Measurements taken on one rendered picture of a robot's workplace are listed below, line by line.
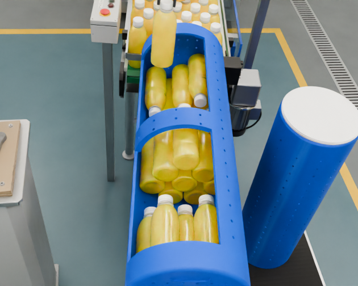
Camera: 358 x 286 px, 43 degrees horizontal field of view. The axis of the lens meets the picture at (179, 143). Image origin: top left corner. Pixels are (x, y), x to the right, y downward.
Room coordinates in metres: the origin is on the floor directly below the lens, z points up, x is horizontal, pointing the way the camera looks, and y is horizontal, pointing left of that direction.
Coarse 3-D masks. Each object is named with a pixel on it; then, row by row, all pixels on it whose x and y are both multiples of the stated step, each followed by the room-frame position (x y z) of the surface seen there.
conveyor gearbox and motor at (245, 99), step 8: (248, 72) 1.56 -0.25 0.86; (256, 72) 1.56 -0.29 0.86; (240, 80) 1.50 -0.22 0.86; (248, 80) 1.50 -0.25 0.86; (256, 80) 1.51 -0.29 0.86; (232, 88) 1.48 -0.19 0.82; (240, 88) 1.47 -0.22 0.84; (248, 88) 1.47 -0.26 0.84; (256, 88) 1.47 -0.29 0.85; (232, 96) 1.47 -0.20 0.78; (240, 96) 1.47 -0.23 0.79; (248, 96) 1.47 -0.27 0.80; (256, 96) 1.48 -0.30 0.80; (232, 104) 1.47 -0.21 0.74; (240, 104) 1.47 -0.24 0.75; (248, 104) 1.47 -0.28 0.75; (256, 104) 1.53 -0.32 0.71; (232, 112) 1.49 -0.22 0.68; (240, 112) 1.48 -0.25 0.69; (248, 112) 1.50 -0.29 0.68; (256, 112) 1.51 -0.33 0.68; (232, 120) 1.47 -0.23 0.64; (240, 120) 1.48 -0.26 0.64; (248, 120) 1.51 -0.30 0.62; (232, 128) 1.48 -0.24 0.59; (240, 128) 1.48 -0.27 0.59
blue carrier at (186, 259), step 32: (192, 32) 1.24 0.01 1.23; (224, 96) 1.02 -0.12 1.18; (160, 128) 0.82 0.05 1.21; (192, 128) 0.83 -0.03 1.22; (224, 128) 0.88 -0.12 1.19; (224, 160) 0.75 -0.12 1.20; (224, 192) 0.65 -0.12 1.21; (224, 224) 0.56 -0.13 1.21; (128, 256) 0.50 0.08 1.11; (160, 256) 0.46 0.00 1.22; (192, 256) 0.46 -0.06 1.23; (224, 256) 0.47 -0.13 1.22
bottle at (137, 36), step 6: (132, 24) 1.45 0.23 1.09; (132, 30) 1.44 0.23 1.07; (138, 30) 1.44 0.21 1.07; (144, 30) 1.45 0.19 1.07; (132, 36) 1.43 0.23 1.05; (138, 36) 1.43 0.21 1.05; (144, 36) 1.44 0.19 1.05; (132, 42) 1.43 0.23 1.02; (138, 42) 1.43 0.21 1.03; (144, 42) 1.44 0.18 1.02; (132, 48) 1.43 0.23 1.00; (138, 48) 1.43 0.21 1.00; (132, 60) 1.43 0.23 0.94; (132, 66) 1.43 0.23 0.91; (138, 66) 1.43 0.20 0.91
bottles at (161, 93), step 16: (160, 80) 1.17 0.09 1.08; (176, 80) 1.16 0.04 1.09; (160, 96) 1.09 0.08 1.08; (176, 96) 1.09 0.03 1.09; (144, 160) 0.82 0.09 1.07; (144, 176) 0.76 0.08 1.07; (192, 176) 0.77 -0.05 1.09; (160, 192) 0.76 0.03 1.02; (176, 192) 0.76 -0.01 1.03; (192, 192) 0.76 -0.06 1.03; (208, 192) 0.77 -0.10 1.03; (144, 224) 0.61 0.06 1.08; (192, 224) 0.62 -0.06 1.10; (144, 240) 0.57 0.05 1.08; (192, 240) 0.57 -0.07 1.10
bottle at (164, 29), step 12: (156, 12) 1.17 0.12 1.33; (168, 12) 1.16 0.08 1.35; (156, 24) 1.14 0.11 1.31; (168, 24) 1.14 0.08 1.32; (156, 36) 1.14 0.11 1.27; (168, 36) 1.13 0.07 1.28; (156, 48) 1.13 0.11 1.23; (168, 48) 1.13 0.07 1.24; (156, 60) 1.13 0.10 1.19; (168, 60) 1.13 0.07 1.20
